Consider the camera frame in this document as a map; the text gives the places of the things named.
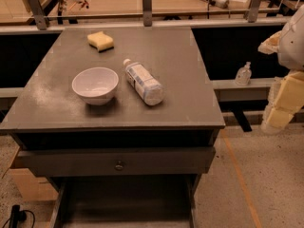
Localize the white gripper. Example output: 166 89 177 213
257 5 304 134

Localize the blue label plastic bottle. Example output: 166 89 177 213
123 59 164 106

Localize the clear hand sanitizer bottle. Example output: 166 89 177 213
235 62 252 86

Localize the grey drawer cabinet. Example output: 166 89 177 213
0 26 226 228

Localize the open middle drawer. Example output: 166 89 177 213
50 175 198 228

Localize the closed upper drawer with knob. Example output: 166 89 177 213
16 147 216 177

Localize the yellow sponge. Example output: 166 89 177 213
87 31 114 51

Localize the white bowl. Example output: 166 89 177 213
72 67 119 105

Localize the cardboard box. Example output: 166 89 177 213
2 148 58 201

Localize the metal rail frame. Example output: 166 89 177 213
0 0 291 32

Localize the black power adapter with cable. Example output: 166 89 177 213
1 204 36 228

